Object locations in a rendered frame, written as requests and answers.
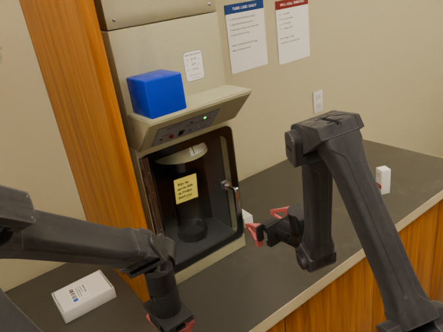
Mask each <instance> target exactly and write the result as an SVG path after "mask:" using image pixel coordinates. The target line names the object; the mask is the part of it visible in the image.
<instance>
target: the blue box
mask: <svg viewBox="0 0 443 332"><path fill-rule="evenodd" d="M126 80H127V86H128V90H129V94H130V97H131V103H132V107H133V112H134V113H136V114H139V115H142V116H144V117H148V118H150V119H155V118H158V117H161V116H164V115H167V114H170V113H174V112H176V111H180V110H182V109H186V108H187V104H186V100H185V93H184V88H183V81H182V76H181V73H180V72H175V71H170V70H162V69H160V70H155V71H152V72H147V73H144V74H139V75H136V76H131V77H128V78H127V79H126Z"/></svg>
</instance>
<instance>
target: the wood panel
mask: <svg viewBox="0 0 443 332"><path fill-rule="evenodd" d="M19 2H20V6H21V9H22V12H23V15H24V19H25V21H26V25H27V28H28V31H29V35H30V38H31V40H32V45H33V47H34V51H35V54H36V57H37V60H38V64H39V66H40V70H41V73H42V77H43V80H44V83H45V87H46V90H47V94H48V96H49V100H50V103H51V106H52V109H53V113H54V115H55V120H56V122H57V126H58V129H59V132H60V135H61V139H62V141H63V145H64V148H65V151H66V155H67V158H68V160H69V165H70V167H71V171H72V174H73V178H74V181H75V184H76V188H77V190H78V195H79V197H80V201H81V204H82V207H83V210H84V214H85V216H86V220H87V221H89V222H92V223H97V224H100V225H106V226H109V227H116V228H133V229H137V228H139V227H140V228H143V229H148V228H147V224H146V219H145V216H144V210H143V207H142V202H141V199H140V194H139V191H138V185H137V182H136V177H135V174H134V169H133V164H132V161H131V155H130V152H129V147H128V144H127V139H126V136H125V130H124V127H123V122H122V119H121V114H120V110H119V106H118V102H117V97H116V94H115V88H114V85H113V81H112V77H111V72H110V69H109V63H108V60H107V55H106V52H105V47H104V44H103V39H102V33H101V30H100V25H99V22H98V17H97V14H96V8H95V5H94V0H19ZM114 270H115V271H116V273H117V274H118V275H119V276H120V277H121V278H122V280H124V282H126V284H128V286H129V287H130V288H131V289H132V290H133V291H134V293H135V294H136V295H137V296H138V297H139V299H141V301H143V303H145V302H146V301H148V300H149V299H150V296H149V293H148V288H147V285H146V281H145V278H144V274H141V275H139V276H137V277H135V278H133V279H130V278H129V276H128V275H127V274H126V273H124V274H122V272H118V269H114Z"/></svg>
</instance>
